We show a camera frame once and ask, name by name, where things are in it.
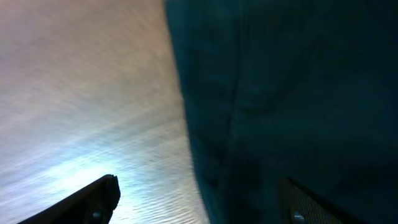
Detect black shorts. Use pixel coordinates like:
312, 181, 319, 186
165, 0, 397, 223

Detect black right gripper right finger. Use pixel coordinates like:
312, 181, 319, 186
278, 179, 351, 224

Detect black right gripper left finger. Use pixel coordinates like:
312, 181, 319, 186
18, 174, 121, 224

